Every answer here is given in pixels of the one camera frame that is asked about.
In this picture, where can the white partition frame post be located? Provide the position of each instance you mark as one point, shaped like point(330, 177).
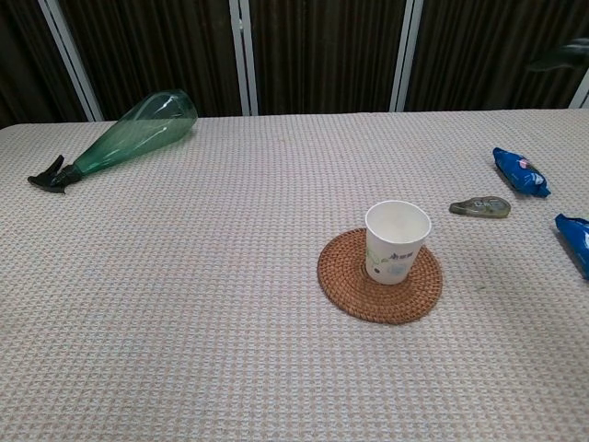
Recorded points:
point(580, 94)
point(69, 55)
point(244, 60)
point(405, 55)

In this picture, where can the translucent correction tape dispenser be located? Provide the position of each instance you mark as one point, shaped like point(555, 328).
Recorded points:
point(483, 206)

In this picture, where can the white paper cup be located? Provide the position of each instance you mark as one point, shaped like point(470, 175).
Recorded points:
point(391, 258)

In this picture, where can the dark pleated curtain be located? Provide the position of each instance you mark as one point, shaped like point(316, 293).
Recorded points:
point(322, 50)

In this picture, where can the green plastic spray bottle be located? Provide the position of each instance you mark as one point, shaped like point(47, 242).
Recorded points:
point(138, 133)

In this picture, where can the blue snack packet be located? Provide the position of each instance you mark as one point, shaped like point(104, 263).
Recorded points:
point(517, 171)
point(575, 237)

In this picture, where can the checkered woven tablecloth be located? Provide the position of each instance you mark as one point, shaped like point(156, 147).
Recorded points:
point(184, 299)

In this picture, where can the brown round woven coaster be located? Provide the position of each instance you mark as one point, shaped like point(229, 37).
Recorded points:
point(349, 285)

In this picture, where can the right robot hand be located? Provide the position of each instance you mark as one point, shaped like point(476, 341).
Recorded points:
point(568, 55)

